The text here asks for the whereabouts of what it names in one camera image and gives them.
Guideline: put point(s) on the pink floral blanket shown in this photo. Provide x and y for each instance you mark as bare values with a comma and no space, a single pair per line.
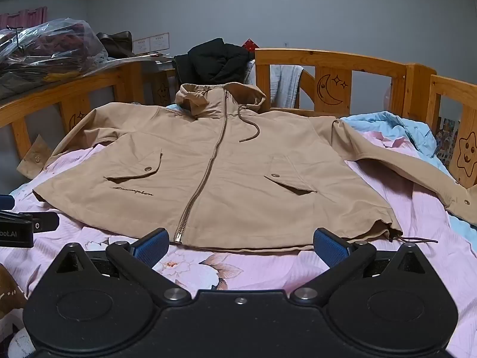
391,201

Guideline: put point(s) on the brown patterned cloth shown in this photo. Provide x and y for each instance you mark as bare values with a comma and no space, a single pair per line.
9,291

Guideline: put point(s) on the white crinkled cloth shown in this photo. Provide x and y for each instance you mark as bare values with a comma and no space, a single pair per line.
285,85

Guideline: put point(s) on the clear plastic bag of clothes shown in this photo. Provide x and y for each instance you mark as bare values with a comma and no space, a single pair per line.
48,50

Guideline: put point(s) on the wooden bed frame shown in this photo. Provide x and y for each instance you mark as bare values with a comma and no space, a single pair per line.
372,71

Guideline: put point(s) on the tan khaki trousers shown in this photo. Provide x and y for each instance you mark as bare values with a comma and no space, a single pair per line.
242,175

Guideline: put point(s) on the colourful sticker sheet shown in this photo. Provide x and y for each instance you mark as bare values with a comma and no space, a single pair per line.
447,141

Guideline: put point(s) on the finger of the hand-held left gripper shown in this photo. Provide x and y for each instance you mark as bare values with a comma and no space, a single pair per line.
41,222

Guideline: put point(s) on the black clothes pile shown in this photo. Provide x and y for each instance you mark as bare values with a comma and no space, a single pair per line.
212,61

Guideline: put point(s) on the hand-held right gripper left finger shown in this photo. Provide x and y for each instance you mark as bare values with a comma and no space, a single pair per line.
153,249

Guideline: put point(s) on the brown leather bag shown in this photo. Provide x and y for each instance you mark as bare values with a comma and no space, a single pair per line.
117,43

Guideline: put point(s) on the red wall ornament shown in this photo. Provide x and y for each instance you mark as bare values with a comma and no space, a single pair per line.
250,44

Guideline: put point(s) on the pink curtain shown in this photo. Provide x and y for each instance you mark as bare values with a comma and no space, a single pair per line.
22,18

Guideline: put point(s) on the white wall certificate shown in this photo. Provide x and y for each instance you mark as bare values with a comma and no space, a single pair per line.
141,45
159,43

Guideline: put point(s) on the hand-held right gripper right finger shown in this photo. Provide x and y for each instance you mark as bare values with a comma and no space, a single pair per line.
329,248

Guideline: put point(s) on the light blue blanket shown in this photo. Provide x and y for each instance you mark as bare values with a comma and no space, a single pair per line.
391,123

